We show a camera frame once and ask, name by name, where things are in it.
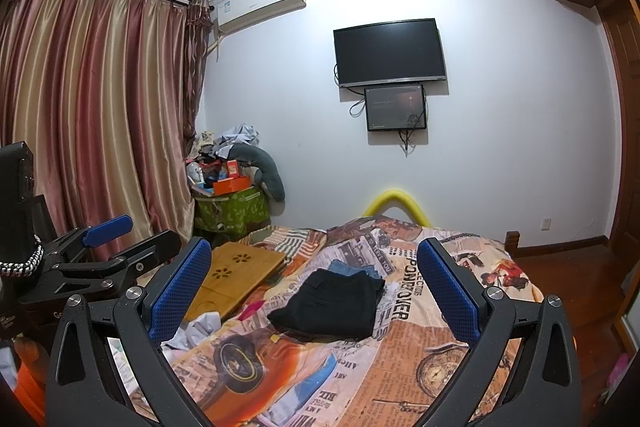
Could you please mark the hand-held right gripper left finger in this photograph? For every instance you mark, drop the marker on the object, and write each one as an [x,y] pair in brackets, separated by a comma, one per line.
[182,289]

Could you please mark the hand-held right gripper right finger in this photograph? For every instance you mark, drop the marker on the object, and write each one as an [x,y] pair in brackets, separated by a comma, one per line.
[450,292]

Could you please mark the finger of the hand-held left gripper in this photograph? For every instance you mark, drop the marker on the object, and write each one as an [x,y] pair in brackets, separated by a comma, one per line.
[107,229]
[150,252]

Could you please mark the black pants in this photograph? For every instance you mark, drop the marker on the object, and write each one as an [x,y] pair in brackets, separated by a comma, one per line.
[330,302]

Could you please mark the white crumpled cloth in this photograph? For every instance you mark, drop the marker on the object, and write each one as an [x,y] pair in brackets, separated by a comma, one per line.
[200,324]

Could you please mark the wooden lap desk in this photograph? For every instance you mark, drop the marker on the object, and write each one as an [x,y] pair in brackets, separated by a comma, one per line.
[235,272]

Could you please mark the green storage box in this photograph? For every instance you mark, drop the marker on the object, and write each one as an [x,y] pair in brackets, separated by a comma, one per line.
[235,209]

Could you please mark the black case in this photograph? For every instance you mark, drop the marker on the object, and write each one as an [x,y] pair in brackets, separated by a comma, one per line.
[15,192]

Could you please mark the orange box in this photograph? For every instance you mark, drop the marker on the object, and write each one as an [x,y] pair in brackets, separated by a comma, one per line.
[230,186]

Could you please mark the blue jeans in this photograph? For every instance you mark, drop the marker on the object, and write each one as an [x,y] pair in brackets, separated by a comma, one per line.
[345,266]

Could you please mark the yellow foam tube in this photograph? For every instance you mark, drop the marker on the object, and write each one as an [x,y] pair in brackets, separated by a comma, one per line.
[395,195]

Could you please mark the orange bucket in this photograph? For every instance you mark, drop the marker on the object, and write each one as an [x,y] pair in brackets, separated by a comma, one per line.
[30,387]

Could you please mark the small red box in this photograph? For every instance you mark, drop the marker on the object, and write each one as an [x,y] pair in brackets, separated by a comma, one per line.
[233,168]

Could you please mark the striped pink curtain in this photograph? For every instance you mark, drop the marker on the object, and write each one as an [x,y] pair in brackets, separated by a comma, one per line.
[100,107]

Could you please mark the printed blanket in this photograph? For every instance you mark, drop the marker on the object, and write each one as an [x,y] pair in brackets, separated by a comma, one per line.
[350,382]

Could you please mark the grey plush pillow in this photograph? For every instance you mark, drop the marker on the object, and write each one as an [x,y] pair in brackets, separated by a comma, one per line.
[270,177]

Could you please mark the pile of clothes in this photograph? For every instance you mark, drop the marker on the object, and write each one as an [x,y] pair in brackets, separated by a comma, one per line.
[235,134]

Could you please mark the small black monitor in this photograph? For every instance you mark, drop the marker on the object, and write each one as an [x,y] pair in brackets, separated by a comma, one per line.
[395,107]

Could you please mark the wooden door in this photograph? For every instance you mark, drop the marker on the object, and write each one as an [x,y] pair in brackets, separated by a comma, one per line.
[627,132]

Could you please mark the white air conditioner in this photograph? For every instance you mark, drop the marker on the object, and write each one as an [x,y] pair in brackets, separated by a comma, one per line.
[260,4]

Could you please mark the wooden bed post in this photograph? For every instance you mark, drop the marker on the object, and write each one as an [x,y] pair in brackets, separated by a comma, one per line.
[512,242]

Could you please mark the black wall television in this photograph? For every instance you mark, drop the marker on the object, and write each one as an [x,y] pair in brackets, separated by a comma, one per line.
[390,52]

